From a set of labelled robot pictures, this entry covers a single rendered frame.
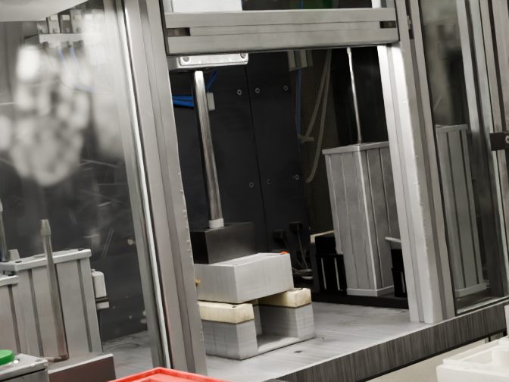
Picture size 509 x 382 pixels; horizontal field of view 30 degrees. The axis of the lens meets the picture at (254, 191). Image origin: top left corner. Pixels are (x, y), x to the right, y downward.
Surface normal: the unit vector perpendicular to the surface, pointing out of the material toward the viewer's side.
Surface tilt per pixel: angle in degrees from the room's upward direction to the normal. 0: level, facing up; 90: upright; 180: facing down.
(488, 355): 90
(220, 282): 90
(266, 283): 90
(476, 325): 90
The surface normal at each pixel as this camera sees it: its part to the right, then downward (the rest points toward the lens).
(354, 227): -0.78, 0.13
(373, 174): 0.62, -0.04
